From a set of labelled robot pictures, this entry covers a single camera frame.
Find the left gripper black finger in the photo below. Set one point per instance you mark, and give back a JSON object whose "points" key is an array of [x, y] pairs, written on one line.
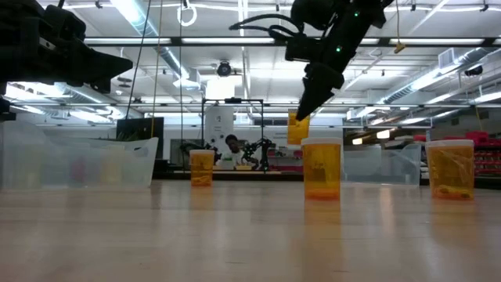
{"points": [[105, 64]]}

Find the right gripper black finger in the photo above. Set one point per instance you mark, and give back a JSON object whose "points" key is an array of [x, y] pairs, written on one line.
{"points": [[319, 90]]}

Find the large amber medicine bottle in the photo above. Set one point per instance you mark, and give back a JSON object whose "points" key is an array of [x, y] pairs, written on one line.
{"points": [[450, 168], [321, 168], [202, 168]]}

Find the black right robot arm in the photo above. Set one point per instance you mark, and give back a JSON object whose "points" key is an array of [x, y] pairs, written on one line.
{"points": [[317, 11]]}

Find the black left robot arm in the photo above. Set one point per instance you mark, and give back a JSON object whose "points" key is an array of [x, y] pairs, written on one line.
{"points": [[19, 17]]}

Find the black background robot arm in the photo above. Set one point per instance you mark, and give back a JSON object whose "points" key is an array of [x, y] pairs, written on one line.
{"points": [[264, 150], [195, 147]]}

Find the clear plastic bin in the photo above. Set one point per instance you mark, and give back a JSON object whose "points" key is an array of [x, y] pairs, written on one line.
{"points": [[375, 168], [78, 172]]}

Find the black overhead light beam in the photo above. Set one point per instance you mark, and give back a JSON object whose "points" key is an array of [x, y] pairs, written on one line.
{"points": [[176, 41]]}

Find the round black ceiling fixture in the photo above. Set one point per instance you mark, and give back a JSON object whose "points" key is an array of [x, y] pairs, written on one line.
{"points": [[224, 69]]}

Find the person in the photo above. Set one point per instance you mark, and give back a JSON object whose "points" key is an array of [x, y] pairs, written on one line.
{"points": [[231, 142]]}

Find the white panel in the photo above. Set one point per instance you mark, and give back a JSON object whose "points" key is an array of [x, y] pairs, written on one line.
{"points": [[219, 125]]}

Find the red storage shelf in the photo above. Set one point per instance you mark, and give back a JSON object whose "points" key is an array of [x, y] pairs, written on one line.
{"points": [[485, 156]]}

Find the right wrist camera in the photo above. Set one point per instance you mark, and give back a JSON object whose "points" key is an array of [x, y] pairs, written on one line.
{"points": [[299, 47]]}

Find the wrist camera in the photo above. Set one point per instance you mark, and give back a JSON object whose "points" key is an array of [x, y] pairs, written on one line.
{"points": [[64, 21], [299, 47]]}

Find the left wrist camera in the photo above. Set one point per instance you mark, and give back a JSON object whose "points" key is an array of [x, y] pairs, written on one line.
{"points": [[64, 21]]}

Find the silver ceiling air duct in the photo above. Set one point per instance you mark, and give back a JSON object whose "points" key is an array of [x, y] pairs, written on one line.
{"points": [[168, 58]]}

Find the black metal frame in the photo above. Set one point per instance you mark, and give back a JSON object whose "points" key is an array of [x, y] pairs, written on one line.
{"points": [[202, 125]]}

